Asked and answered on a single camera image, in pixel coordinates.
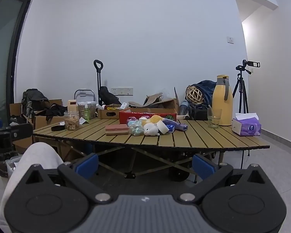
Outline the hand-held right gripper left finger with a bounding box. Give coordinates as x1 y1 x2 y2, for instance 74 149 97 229
24 153 112 202

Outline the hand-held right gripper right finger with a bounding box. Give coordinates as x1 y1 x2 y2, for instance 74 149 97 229
178 153 269 202

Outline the pink sponge block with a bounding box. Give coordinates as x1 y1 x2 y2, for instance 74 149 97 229
105 124 129 136

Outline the light blue plush toy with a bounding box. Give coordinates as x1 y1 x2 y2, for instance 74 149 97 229
128 120 145 136

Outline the red cardboard box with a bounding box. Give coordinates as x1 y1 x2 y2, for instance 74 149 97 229
119 108 177 125

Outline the white plush toy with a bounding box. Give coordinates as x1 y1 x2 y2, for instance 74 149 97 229
143 123 160 137

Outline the yellow plush toy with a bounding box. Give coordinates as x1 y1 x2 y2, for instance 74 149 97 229
145 115 163 124

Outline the dark round basket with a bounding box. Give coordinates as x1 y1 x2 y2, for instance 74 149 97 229
0 150 20 179

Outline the brown cardboard storage box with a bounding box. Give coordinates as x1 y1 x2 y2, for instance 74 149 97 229
9 99 66 154

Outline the black wagon wheel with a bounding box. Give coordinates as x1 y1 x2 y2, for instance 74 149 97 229
168 166 192 182

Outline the person's leg in white trousers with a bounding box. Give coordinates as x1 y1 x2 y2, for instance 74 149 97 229
0 142 65 226

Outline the grey backpack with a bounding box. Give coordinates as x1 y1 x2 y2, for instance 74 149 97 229
21 89 50 117

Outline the black clothing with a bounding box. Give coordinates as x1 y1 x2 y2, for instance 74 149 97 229
42 103 68 120

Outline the glass jar of nuts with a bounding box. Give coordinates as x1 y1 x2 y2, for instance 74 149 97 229
64 111 80 131

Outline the clear drinking glass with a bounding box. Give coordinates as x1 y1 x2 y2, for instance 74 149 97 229
207 108 222 129

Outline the black carry bag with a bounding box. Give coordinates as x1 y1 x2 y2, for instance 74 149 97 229
188 103 212 121

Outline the small brown cardboard box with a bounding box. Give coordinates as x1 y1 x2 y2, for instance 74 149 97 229
97 104 129 120

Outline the clear container of grains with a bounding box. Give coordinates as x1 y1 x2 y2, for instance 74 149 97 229
78 101 97 120

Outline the wooden block box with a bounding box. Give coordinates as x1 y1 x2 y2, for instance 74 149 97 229
67 99 78 113

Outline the purple tissue box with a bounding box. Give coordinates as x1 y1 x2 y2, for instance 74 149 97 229
231 113 262 137

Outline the blue water bottle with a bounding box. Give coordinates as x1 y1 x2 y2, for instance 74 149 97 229
179 100 190 116

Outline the yellow thermos jug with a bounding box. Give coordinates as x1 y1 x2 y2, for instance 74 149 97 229
212 75 233 126

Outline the dark framed glass door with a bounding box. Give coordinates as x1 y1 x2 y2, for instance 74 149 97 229
0 0 33 129

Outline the large open cardboard box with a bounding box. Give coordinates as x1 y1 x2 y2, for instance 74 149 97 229
128 87 180 113

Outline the woven rattan ball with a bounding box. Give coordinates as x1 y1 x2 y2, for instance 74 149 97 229
186 85 204 104

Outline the black trolley bag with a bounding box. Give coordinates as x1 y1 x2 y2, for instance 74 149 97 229
99 86 122 106

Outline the dark blue cloth bag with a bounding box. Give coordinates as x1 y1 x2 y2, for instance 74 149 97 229
193 80 217 107

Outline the black tripod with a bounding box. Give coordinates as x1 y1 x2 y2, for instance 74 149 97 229
232 71 250 114

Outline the metal folding stool frame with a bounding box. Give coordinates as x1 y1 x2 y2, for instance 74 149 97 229
74 89 96 102

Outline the white wall socket strip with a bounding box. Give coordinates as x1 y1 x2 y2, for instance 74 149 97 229
111 87 134 96

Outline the black camcorder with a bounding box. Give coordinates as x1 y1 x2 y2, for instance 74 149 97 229
236 59 261 75

